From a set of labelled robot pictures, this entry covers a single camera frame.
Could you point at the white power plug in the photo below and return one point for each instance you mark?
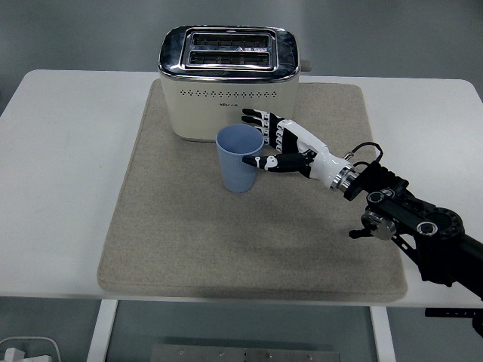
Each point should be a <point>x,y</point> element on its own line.
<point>15,354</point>

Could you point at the white table leg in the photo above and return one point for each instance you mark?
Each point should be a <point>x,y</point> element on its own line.
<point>102,330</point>
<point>383,333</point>

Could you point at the cream chrome toaster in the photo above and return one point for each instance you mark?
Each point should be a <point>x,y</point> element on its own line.
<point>230,86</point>

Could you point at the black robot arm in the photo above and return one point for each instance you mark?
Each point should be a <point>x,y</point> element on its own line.
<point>407,218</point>

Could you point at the beige fabric mat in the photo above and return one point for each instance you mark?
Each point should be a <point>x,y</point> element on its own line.
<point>211,234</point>

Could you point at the white tray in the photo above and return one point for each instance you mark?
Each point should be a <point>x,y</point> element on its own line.
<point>30,348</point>

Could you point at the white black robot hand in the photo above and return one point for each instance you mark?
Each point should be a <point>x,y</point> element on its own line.
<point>313,154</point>

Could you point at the black table control panel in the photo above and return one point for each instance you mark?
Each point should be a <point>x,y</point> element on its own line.
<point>449,312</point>

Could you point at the blue ribbed water cup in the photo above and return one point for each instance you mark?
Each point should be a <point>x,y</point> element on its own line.
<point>237,166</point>

